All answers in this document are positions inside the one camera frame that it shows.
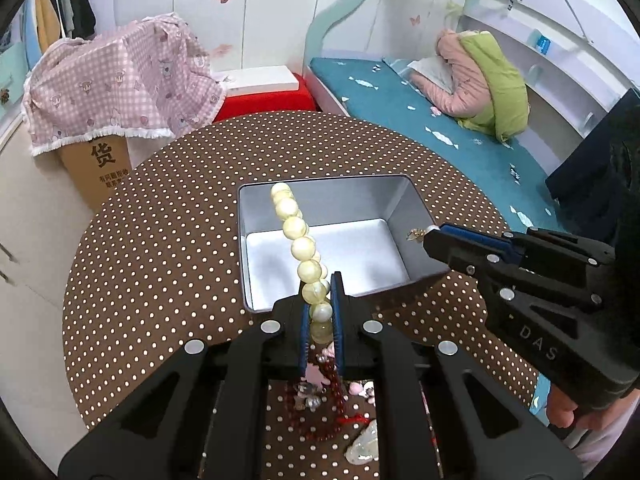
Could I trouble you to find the brown cardboard box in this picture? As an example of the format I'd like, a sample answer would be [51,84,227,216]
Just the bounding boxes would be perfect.
[56,136,132,211]

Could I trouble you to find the dark red bead bracelet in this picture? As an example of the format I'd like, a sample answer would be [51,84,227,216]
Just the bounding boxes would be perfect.
[290,356,371,442]

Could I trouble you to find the white and red box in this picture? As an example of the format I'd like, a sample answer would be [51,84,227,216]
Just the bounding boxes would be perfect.
[213,65,317,122]

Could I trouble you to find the white cabinet with handles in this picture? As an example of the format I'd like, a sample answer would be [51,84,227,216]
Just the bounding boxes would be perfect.
[0,109,101,430]

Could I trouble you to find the pink patterned cloth cover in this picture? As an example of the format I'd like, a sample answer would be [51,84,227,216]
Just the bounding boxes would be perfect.
[22,13,227,156]

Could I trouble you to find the grey metal jewelry box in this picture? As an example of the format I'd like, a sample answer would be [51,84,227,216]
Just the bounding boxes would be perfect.
[238,174,449,313]

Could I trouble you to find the teal bed mattress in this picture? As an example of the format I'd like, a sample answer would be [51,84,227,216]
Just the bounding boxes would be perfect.
[309,58,561,231]

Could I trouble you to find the pink flower hair accessory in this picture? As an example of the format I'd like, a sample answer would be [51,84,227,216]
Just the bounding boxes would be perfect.
[293,344,375,411]

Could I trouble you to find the person's right hand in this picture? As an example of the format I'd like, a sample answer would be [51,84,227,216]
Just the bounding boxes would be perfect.
[546,385,639,431]

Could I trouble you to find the white jade pendant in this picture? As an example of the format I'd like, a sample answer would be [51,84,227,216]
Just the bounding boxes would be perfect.
[344,419,378,465]

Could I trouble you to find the white pillow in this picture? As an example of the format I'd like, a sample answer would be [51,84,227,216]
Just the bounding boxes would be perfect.
[408,55,454,94]

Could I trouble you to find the brown polka dot tablecloth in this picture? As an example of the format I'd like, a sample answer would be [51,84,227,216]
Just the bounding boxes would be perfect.
[62,112,538,479]

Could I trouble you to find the hanging clothes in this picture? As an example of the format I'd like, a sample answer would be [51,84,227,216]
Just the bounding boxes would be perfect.
[26,0,96,53]

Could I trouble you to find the cream bead bracelet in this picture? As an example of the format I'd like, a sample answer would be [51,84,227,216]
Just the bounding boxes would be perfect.
[269,181,335,346]

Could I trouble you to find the pink and green blanket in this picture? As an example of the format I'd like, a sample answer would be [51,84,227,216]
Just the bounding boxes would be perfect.
[409,29,529,143]

